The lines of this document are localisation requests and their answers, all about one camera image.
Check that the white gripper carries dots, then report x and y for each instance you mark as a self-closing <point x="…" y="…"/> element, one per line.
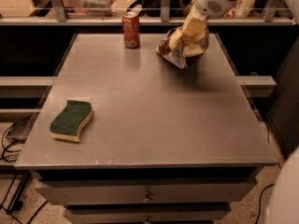
<point x="209" y="3"/>

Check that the brown sea salt chip bag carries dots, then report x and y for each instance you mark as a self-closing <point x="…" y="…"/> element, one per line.
<point x="186" y="54"/>

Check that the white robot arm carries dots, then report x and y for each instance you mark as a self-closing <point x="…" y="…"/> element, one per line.
<point x="283" y="207"/>

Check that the red coke can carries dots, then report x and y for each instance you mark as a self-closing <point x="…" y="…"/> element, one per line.
<point x="130" y="26"/>

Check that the printed snack bag background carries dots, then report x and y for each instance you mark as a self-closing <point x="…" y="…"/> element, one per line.
<point x="241" y="9"/>

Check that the grey metal railing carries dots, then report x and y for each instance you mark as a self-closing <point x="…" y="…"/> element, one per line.
<point x="150" y="12"/>

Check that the clear plastic container background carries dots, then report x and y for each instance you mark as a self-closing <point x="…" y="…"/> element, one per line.
<point x="98" y="7"/>

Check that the green yellow sponge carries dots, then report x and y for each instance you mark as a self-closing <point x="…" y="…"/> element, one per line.
<point x="70" y="122"/>

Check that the upper grey drawer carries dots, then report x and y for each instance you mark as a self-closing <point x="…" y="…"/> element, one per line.
<point x="144" y="191"/>

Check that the grey drawer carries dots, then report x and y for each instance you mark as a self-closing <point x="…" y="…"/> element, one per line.
<point x="150" y="214"/>
<point x="144" y="191"/>

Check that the lower grey drawer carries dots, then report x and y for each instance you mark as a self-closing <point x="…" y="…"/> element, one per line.
<point x="150" y="214"/>

